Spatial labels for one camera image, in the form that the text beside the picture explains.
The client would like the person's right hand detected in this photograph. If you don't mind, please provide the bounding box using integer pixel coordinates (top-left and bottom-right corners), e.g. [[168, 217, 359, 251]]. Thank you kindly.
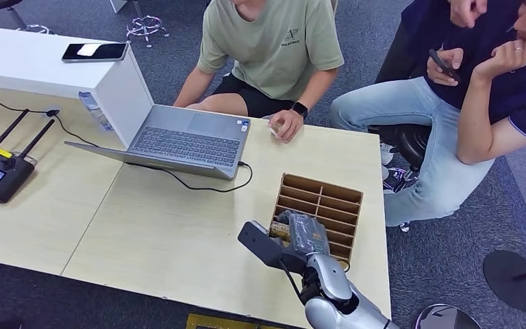
[[426, 47, 464, 87]]

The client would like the person's hand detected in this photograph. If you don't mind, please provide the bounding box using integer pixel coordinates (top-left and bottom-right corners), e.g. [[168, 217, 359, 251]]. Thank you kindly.
[[449, 0, 488, 29]]

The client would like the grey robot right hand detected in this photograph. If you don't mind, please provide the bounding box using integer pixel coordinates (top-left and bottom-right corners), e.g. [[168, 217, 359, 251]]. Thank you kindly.
[[275, 209, 332, 258]]

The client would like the person's left hand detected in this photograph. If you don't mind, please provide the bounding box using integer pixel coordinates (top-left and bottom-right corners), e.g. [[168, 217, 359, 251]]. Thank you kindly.
[[473, 40, 526, 80], [267, 108, 305, 145]]

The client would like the dark mobile phone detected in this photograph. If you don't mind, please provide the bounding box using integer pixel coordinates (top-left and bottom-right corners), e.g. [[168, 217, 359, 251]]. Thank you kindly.
[[428, 49, 462, 84]]

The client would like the printed beige card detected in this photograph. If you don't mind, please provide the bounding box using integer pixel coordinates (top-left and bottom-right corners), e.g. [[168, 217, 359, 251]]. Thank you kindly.
[[269, 224, 291, 242]]

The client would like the person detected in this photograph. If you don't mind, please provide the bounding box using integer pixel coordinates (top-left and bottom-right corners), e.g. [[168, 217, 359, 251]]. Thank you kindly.
[[374, 0, 488, 85], [329, 0, 526, 233], [172, 0, 346, 145]]

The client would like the brown slotted card holder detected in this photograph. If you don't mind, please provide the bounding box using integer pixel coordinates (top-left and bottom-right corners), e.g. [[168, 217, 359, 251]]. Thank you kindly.
[[268, 173, 364, 265]]

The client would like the black wristwatch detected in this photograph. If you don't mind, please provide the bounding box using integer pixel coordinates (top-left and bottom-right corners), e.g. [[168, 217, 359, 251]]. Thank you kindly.
[[290, 101, 310, 121]]

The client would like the black stool seat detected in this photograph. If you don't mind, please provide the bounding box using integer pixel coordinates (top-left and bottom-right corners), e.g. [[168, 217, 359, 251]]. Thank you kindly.
[[367, 123, 433, 170]]

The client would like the silver laptop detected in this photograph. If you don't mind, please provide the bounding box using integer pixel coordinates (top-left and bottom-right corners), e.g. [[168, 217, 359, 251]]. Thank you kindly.
[[64, 104, 251, 181]]

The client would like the patterned shoe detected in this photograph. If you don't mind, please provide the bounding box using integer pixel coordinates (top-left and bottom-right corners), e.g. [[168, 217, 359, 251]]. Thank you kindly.
[[382, 167, 421, 193]]

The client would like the chrome round base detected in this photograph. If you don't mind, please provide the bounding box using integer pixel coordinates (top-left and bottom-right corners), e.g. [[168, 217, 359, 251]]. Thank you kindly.
[[414, 304, 483, 329]]

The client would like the chrome stool base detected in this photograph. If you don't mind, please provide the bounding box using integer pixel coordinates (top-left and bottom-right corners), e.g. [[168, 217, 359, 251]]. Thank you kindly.
[[125, 0, 171, 49]]

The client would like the clear plastic water bottle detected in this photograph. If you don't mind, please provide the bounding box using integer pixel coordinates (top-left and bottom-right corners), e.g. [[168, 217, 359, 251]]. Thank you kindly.
[[78, 90, 114, 132]]

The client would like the black round stand base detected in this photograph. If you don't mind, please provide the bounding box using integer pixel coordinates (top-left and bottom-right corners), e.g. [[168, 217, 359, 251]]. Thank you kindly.
[[483, 250, 526, 313]]

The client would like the black smartphone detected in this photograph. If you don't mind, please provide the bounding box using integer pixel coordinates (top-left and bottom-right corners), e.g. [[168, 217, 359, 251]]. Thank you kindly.
[[61, 42, 129, 63]]

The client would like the white cabinet box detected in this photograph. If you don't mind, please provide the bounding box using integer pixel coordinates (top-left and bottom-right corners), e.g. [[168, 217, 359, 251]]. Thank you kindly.
[[0, 25, 155, 149]]

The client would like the black remote controller with screen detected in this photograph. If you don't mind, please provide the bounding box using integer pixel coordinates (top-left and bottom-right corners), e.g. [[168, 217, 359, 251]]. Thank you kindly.
[[0, 108, 57, 204]]

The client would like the black stool with chrome base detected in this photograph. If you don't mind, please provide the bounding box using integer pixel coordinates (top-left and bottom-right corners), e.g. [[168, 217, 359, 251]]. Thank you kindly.
[[0, 0, 56, 36]]

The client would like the dark wrist camera box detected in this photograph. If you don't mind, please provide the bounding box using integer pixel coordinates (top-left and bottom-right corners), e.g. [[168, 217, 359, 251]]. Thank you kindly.
[[238, 221, 310, 275]]

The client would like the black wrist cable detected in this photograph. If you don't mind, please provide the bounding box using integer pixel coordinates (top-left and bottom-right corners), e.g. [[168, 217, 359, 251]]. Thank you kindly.
[[277, 258, 305, 306]]

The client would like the black laptop power cable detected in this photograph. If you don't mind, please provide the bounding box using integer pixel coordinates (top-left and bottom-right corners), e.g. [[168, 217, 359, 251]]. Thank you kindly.
[[54, 114, 254, 193]]

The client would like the black cable with plug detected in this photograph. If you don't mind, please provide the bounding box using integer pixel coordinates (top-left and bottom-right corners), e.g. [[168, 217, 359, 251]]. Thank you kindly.
[[0, 90, 60, 117]]

